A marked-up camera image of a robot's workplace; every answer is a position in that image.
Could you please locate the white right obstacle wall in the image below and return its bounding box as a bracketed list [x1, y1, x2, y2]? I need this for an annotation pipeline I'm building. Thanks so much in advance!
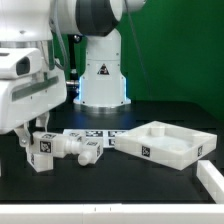
[196, 160, 224, 204]

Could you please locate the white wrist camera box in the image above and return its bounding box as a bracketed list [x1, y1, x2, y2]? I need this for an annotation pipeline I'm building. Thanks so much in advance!
[0, 48, 42, 79]

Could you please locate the white marker sheet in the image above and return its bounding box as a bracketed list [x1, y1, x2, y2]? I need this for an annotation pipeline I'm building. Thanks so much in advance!
[62, 128, 129, 148]

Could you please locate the white front rail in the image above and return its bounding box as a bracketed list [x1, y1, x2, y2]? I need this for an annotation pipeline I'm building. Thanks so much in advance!
[0, 204, 224, 224]

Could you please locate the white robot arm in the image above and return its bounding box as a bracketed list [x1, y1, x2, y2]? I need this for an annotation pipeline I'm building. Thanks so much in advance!
[0, 0, 147, 147]

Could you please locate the white square tabletop tray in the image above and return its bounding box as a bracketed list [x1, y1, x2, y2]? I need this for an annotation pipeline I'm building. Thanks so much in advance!
[115, 121, 217, 170]

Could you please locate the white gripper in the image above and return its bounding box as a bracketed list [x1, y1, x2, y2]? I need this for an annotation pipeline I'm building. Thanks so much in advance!
[0, 46, 68, 148]

